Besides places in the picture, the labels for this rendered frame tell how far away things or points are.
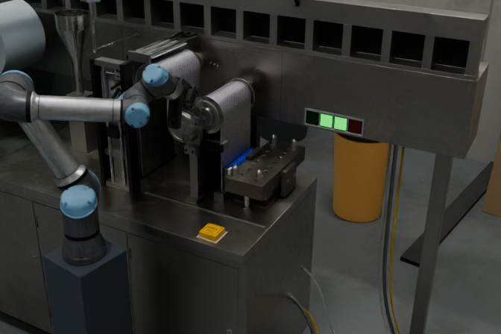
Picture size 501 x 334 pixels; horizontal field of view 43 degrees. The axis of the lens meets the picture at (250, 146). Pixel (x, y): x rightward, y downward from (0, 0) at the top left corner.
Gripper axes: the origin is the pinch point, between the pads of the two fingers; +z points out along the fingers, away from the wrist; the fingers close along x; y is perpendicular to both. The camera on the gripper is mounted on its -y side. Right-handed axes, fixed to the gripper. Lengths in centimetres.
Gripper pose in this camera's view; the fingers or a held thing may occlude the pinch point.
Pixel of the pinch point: (196, 115)
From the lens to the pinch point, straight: 238.6
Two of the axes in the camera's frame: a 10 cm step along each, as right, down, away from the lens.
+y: 3.1, -9.3, 1.9
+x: -8.8, -2.1, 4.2
